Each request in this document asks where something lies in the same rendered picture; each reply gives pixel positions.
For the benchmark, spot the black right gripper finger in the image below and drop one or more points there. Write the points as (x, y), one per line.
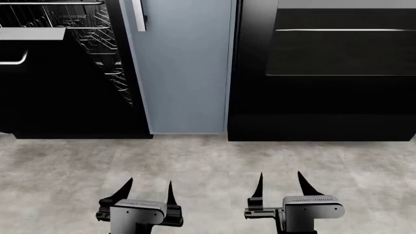
(307, 189)
(258, 192)

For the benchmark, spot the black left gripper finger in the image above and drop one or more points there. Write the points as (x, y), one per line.
(170, 195)
(122, 192)

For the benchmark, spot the black dishwasher door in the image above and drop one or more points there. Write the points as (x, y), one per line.
(65, 97)

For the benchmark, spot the blue-grey cabinet door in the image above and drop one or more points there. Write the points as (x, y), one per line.
(185, 78)

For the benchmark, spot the black oven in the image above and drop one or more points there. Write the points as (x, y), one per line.
(325, 102)

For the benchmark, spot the grey right gripper camera box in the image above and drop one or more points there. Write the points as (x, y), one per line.
(312, 208)

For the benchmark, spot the grey gripper camera box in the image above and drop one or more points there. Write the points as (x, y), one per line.
(138, 212)
(312, 208)

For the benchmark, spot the grey left gripper camera box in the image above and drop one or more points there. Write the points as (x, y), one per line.
(138, 212)

